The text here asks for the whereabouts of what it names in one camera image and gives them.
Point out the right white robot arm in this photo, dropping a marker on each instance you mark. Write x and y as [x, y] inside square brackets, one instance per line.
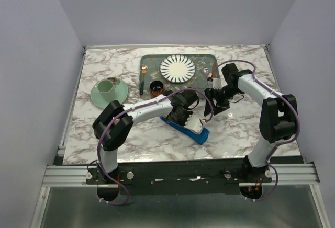
[279, 122]

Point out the green floral serving tray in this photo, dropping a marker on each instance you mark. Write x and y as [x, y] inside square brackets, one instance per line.
[153, 61]

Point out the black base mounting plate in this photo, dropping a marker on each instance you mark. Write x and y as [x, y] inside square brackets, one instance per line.
[229, 176]

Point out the blue cloth napkin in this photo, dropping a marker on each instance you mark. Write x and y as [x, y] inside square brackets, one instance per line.
[199, 138]

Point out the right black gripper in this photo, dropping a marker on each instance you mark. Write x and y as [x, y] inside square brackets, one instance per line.
[220, 105]

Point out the green saucer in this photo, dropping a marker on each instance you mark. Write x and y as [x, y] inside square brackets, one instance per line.
[121, 93]

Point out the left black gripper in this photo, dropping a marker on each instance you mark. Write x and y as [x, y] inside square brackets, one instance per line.
[182, 124]

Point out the silver spoon on tray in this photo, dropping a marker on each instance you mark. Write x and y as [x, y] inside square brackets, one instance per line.
[206, 70]

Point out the orange black mug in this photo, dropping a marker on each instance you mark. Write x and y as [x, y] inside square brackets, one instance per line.
[156, 88]

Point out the green cup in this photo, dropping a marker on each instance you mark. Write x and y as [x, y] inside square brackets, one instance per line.
[106, 88]

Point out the gold fork green handle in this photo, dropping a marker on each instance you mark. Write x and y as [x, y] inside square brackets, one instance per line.
[143, 73]

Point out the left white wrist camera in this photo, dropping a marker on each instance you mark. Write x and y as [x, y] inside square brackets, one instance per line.
[194, 124]

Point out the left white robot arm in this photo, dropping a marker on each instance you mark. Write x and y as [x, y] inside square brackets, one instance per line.
[113, 125]

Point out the white blue striped plate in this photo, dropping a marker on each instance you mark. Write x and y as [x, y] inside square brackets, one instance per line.
[177, 69]

